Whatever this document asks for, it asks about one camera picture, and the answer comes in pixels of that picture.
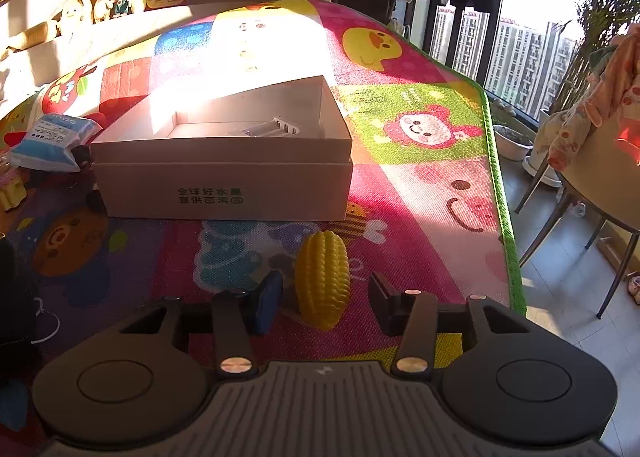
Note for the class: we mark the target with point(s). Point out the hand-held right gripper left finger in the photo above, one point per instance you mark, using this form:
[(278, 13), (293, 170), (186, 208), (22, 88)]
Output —
[(267, 304)]

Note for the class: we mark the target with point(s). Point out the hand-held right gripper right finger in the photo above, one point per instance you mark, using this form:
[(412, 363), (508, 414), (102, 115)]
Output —
[(387, 302)]

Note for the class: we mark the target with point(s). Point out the yellow toy corn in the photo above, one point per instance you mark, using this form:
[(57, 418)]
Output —
[(322, 279)]

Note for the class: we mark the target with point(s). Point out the white cardboard box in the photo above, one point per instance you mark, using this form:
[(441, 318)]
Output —
[(220, 182)]

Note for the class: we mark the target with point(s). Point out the blue tissue packet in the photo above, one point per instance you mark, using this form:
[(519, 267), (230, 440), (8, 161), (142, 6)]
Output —
[(50, 142)]

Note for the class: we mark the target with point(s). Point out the pink and yellow toy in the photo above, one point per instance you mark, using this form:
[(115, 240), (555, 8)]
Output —
[(12, 197)]

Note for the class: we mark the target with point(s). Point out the colourful cartoon play mat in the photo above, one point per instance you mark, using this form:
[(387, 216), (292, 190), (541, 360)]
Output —
[(425, 217)]

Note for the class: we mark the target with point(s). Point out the white plant pot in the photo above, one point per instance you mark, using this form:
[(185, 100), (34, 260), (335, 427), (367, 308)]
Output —
[(540, 167), (512, 142)]

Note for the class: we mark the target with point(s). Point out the round beige table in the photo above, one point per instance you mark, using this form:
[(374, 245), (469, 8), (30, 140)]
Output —
[(600, 187)]

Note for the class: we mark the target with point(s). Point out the pink slipper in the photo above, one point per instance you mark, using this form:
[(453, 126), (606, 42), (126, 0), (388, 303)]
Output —
[(635, 289)]

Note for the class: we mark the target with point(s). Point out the pale floral clothes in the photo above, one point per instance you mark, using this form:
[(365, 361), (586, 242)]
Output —
[(600, 102)]

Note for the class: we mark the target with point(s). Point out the cream sofa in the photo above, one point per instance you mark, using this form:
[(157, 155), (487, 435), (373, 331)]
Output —
[(125, 32)]

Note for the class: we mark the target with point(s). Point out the tan plush toy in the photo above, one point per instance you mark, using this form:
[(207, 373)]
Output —
[(99, 2)]

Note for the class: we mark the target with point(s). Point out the yellow duck plush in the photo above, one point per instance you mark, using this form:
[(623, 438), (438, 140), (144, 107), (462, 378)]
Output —
[(75, 14)]

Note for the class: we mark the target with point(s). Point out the long beige plush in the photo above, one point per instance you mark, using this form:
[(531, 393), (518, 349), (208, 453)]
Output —
[(35, 34)]

